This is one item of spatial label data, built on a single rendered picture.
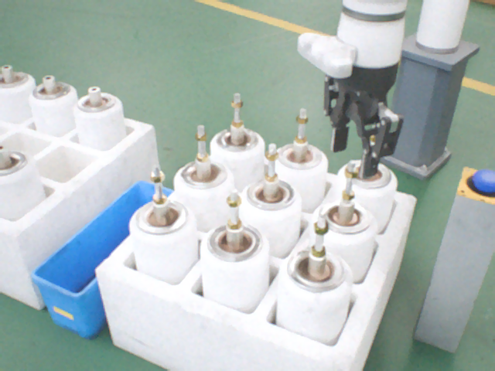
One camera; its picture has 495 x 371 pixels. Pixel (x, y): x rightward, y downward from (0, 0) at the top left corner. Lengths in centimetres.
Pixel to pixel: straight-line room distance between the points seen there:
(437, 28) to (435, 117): 20
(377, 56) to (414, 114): 67
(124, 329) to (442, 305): 50
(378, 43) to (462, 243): 34
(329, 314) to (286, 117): 92
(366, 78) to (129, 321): 51
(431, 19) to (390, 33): 61
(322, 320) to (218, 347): 16
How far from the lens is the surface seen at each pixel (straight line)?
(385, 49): 61
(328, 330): 71
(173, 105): 160
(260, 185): 82
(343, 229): 75
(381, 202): 85
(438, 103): 125
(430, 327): 94
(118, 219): 106
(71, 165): 114
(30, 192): 95
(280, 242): 81
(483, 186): 77
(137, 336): 88
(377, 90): 63
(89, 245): 101
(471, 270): 84
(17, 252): 94
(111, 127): 108
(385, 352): 94
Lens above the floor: 74
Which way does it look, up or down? 37 degrees down
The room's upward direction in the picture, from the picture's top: straight up
